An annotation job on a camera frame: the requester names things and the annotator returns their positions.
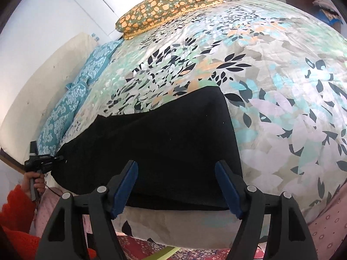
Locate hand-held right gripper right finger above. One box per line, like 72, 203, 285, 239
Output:
215, 160, 318, 260

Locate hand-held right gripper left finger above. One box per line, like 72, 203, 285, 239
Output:
35, 160, 139, 260

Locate black pants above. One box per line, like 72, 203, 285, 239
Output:
51, 87, 243, 212

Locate person's left forearm orange sleeve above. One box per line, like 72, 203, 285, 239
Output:
0, 184, 97, 260

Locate red patterned cloth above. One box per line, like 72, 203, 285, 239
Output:
88, 234, 272, 260

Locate teal damask patterned pillow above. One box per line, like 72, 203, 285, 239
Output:
36, 38, 124, 155

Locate cream headboard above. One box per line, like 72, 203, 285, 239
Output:
0, 32, 98, 166

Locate green strip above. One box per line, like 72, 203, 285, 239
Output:
148, 246, 180, 260

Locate pink dotted cloth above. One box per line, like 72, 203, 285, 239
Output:
34, 179, 347, 260

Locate floral leaf-print bedsheet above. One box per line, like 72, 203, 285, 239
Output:
58, 0, 347, 250

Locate orange floral pillow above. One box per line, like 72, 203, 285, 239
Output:
116, 0, 231, 40

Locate pile of folded cloths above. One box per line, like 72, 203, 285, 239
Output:
312, 0, 342, 26

